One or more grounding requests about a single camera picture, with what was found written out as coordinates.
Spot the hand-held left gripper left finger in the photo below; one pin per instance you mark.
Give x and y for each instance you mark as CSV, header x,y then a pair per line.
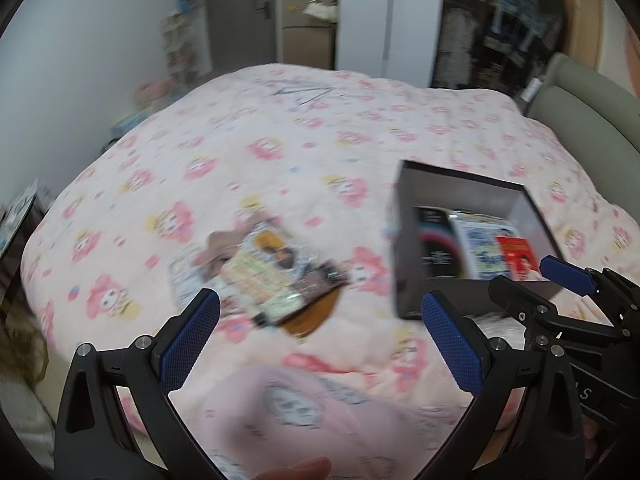
x,y
190,342

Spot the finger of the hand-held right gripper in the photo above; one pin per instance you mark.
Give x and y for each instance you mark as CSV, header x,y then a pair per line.
x,y
520,300
570,275

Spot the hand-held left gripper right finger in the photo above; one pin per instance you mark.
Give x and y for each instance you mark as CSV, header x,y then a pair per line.
x,y
452,345

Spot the black cardboard box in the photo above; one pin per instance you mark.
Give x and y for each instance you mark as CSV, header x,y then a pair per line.
x,y
406,260

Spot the red card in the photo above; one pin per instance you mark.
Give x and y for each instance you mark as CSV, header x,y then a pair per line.
x,y
520,257

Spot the white and blue packet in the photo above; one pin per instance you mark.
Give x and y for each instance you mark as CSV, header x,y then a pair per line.
x,y
482,250

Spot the white printed packet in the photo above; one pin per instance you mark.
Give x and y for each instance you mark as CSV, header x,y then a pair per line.
x,y
187,277

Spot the beige fabric piece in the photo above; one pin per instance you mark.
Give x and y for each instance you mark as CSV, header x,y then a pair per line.
x,y
217,250

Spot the black packet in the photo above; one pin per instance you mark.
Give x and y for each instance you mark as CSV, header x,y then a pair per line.
x,y
437,245

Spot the wooden comb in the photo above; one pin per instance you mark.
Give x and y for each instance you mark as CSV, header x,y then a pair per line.
x,y
307,321

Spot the orange photo card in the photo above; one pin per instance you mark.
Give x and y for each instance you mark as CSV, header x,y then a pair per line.
x,y
270,240

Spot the pink printed pajama pants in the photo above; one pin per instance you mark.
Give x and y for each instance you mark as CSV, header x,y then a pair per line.
x,y
310,410

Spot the dark photo card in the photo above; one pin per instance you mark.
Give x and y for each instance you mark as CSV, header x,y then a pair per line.
x,y
322,280

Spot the brown furry thing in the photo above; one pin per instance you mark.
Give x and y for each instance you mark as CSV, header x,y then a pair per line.
x,y
22,345

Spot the person's bare leg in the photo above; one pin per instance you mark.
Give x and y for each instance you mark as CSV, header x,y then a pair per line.
x,y
300,469

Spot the grey green padded headboard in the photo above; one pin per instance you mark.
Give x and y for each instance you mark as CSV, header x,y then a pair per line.
x,y
580,105

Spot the white label tag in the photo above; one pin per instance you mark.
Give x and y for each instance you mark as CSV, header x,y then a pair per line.
x,y
532,90

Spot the dark side table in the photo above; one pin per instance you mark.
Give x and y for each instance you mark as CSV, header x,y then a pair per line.
x,y
15,240

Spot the pink printed blanket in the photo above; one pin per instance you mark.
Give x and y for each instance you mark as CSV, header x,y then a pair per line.
x,y
300,150

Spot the pink plush toy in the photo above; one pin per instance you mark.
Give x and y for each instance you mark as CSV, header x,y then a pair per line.
x,y
157,91

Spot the light blue stool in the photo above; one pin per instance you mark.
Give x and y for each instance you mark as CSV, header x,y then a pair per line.
x,y
517,15

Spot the dark storage shelf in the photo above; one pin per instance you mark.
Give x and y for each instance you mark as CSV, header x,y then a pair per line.
x,y
465,25

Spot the white stacked shelf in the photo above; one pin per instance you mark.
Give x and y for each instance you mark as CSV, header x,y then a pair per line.
x,y
180,50

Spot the white wardrobe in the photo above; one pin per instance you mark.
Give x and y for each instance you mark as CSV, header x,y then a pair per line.
x,y
385,15

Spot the grey door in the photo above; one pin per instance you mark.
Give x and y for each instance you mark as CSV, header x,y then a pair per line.
x,y
235,15

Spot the beige hanging bag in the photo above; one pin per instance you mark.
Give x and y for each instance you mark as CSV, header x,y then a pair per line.
x,y
320,7

